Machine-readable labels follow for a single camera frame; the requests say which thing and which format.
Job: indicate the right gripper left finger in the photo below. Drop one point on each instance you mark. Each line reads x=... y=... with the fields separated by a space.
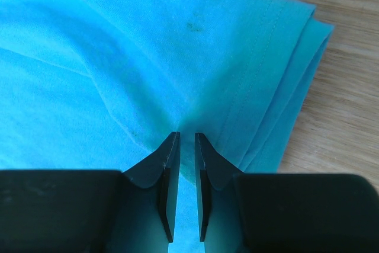
x=93 y=210

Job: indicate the bright blue t shirt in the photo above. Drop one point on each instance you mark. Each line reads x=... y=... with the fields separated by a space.
x=101 y=83

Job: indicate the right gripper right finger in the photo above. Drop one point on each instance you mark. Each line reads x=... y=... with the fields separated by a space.
x=240 y=212

